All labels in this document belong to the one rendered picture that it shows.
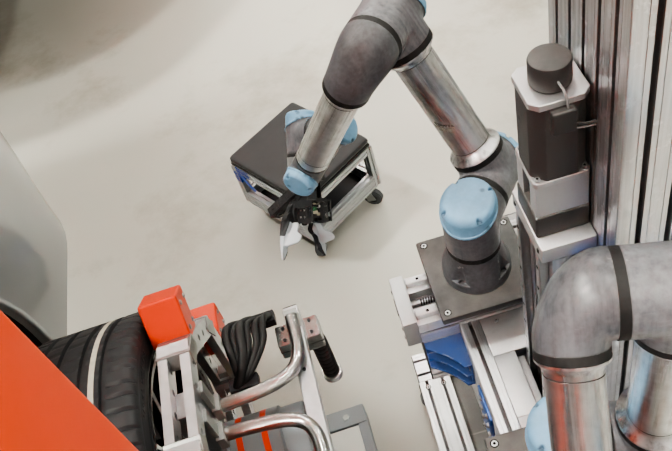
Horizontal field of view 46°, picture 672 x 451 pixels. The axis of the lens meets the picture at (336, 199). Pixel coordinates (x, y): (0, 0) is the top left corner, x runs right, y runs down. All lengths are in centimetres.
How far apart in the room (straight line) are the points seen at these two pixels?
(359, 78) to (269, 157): 144
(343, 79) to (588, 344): 68
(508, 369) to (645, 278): 81
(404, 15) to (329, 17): 251
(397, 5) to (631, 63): 62
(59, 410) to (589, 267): 63
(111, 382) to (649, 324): 86
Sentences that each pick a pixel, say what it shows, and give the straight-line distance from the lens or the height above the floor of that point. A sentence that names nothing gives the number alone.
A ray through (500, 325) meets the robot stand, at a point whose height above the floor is 73.
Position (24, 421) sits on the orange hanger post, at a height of 185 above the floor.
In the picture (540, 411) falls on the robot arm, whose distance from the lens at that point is 135.
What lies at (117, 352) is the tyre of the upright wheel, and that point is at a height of 117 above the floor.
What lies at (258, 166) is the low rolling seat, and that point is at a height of 34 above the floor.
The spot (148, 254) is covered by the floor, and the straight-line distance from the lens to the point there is 320.
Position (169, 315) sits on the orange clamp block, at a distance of 148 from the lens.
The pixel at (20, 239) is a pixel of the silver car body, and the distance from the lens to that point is 201.
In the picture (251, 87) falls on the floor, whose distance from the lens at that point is 371.
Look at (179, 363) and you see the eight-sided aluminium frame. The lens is 146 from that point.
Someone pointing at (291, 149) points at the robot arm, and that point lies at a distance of 187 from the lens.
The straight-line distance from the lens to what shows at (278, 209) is 192.
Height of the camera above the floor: 226
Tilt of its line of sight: 47 degrees down
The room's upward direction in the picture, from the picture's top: 19 degrees counter-clockwise
